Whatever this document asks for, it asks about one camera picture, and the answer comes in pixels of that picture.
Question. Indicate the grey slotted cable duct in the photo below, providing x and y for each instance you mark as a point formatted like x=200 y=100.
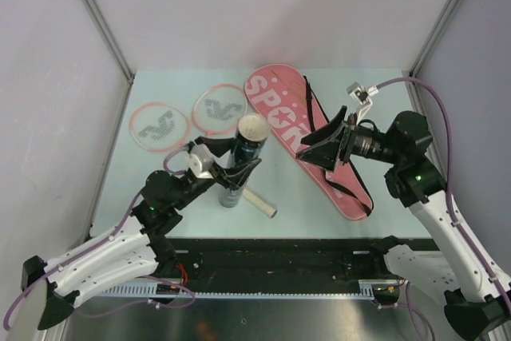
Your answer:
x=155 y=290

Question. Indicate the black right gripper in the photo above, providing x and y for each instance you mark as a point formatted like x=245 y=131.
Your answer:
x=323 y=151

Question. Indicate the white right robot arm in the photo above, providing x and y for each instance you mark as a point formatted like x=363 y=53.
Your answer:
x=472 y=290

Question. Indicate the aluminium frame post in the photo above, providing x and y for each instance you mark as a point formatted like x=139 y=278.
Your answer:
x=440 y=26
x=107 y=35

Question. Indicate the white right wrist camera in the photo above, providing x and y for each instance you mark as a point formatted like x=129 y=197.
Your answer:
x=363 y=96

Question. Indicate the black shuttlecock tube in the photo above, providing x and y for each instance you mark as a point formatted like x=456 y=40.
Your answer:
x=251 y=133

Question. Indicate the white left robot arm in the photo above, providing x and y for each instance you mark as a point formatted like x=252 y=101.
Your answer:
x=137 y=246

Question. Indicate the pink racket rear head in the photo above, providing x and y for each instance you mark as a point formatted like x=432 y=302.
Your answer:
x=159 y=127

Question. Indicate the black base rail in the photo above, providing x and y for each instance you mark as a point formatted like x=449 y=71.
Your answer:
x=278 y=267

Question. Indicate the right aluminium frame post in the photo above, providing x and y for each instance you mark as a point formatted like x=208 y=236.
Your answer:
x=440 y=26

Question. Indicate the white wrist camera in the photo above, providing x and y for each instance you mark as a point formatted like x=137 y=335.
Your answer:
x=201 y=162
x=363 y=96

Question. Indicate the pink racket bag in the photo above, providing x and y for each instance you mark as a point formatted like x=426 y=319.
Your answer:
x=284 y=96

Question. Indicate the left aluminium frame post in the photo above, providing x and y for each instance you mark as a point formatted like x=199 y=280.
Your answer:
x=107 y=35

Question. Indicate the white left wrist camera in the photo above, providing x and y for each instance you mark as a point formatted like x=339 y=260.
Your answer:
x=201 y=162

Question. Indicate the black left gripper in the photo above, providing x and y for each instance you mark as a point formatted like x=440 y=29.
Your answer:
x=236 y=176

